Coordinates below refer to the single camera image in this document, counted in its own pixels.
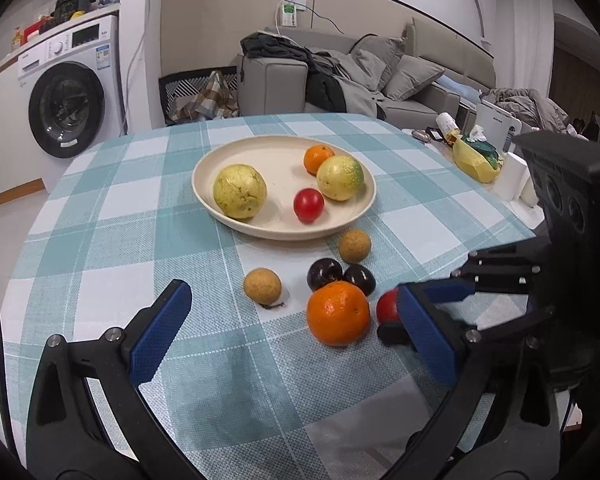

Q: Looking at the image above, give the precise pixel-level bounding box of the dark clothes pile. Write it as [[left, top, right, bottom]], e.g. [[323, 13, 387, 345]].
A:
[[240, 32, 386, 118]]

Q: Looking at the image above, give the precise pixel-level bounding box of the red cherry tomato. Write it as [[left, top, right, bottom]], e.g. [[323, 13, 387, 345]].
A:
[[376, 290, 402, 325], [293, 188, 326, 223]]

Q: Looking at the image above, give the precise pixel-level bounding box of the grey sofa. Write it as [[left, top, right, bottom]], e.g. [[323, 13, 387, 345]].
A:
[[237, 17, 498, 128]]

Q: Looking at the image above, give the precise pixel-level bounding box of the grey pillow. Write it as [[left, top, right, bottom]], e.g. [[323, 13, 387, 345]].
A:
[[350, 35, 406, 92], [382, 54, 446, 102]]

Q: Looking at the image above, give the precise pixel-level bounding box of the green guava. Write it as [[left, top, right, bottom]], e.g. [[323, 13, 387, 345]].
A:
[[316, 155, 365, 202]]

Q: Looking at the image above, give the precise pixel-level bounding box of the yellow guava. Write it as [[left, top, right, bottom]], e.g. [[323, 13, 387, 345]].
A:
[[213, 163, 268, 220]]

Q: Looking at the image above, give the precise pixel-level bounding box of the white washing machine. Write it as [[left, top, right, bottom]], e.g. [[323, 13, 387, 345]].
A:
[[17, 14, 126, 160]]

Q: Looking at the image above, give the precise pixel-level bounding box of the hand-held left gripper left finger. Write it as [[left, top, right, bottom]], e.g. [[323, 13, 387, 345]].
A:
[[25, 279, 201, 480]]

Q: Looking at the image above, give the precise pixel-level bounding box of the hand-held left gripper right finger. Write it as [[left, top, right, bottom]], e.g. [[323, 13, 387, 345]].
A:
[[385, 281, 562, 480]]

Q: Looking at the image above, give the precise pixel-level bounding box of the teal checkered tablecloth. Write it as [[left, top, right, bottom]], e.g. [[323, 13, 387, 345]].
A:
[[0, 112, 548, 480]]

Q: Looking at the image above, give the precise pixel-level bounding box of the brown longan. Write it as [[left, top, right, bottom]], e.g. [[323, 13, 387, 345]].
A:
[[243, 268, 286, 309], [338, 229, 372, 264]]

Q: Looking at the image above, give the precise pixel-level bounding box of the white kitchen counter cabinet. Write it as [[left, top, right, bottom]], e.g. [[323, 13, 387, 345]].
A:
[[0, 50, 46, 201]]

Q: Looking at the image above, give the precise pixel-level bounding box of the cream round plate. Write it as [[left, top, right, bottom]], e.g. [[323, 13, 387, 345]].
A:
[[191, 135, 377, 241]]

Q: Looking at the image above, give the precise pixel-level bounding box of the red box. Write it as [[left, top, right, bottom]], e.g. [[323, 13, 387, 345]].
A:
[[24, 21, 51, 43]]

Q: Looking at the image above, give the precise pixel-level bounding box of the black patterned basket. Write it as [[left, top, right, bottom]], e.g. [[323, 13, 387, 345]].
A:
[[158, 71, 241, 128]]

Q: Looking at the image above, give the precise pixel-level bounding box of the white box appliance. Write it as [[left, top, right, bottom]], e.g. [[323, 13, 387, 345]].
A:
[[475, 98, 523, 153]]

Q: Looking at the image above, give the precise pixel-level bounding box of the grey blanket heap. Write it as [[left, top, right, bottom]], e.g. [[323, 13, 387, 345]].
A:
[[480, 87, 571, 133]]

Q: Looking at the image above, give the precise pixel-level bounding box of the mandarin orange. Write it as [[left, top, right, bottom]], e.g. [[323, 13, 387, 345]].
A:
[[303, 144, 337, 177], [306, 281, 371, 347]]

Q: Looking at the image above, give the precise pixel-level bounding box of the black rice cooker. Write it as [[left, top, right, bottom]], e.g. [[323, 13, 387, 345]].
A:
[[55, 0, 97, 18]]

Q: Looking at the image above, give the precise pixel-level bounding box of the white tube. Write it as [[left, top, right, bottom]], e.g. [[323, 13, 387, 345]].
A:
[[436, 112, 462, 147]]

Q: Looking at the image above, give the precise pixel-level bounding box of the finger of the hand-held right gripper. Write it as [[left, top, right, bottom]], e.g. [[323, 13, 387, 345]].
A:
[[377, 305, 556, 348], [420, 242, 551, 306]]

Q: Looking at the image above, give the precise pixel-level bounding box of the yellow bag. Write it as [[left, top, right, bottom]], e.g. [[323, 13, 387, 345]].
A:
[[452, 136, 503, 183]]

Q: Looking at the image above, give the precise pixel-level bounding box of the dark purple plum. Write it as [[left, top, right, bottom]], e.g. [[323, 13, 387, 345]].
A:
[[342, 264, 377, 297], [307, 258, 344, 292]]

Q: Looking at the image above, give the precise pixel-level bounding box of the plaid cloth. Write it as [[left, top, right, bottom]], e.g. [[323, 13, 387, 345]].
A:
[[172, 71, 240, 123]]

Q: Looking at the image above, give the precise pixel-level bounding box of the white curtain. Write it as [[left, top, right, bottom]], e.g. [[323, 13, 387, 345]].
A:
[[510, 0, 556, 101]]

